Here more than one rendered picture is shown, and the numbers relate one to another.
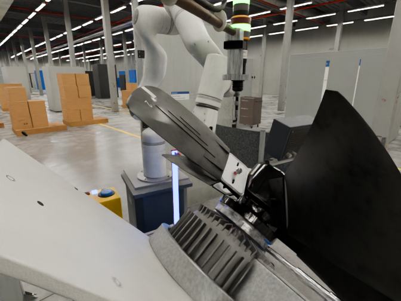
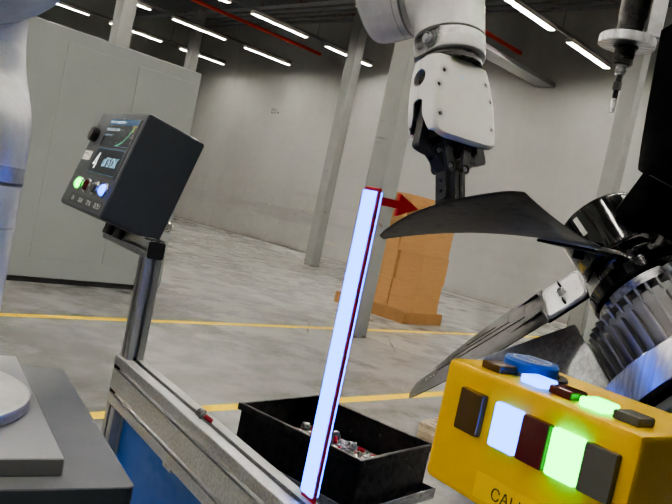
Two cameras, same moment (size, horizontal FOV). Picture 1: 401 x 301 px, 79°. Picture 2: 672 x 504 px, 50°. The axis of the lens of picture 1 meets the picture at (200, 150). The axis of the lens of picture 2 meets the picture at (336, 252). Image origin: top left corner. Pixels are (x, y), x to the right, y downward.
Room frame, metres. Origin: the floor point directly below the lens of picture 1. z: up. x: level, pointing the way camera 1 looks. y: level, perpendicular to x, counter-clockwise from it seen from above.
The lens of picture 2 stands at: (0.94, 0.84, 1.16)
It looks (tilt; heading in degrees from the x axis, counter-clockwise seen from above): 3 degrees down; 267
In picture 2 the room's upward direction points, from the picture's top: 12 degrees clockwise
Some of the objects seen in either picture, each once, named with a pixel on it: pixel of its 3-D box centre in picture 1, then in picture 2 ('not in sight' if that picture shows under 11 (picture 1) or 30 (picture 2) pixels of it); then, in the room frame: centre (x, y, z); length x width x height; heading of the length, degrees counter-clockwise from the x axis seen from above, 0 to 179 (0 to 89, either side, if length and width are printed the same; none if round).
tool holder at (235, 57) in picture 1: (237, 56); (642, 9); (0.56, -0.08, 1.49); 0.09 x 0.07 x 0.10; 157
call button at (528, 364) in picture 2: (106, 193); (530, 368); (0.75, 0.32, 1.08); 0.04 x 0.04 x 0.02
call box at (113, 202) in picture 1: (93, 211); (563, 463); (0.72, 0.36, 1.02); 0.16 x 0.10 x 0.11; 122
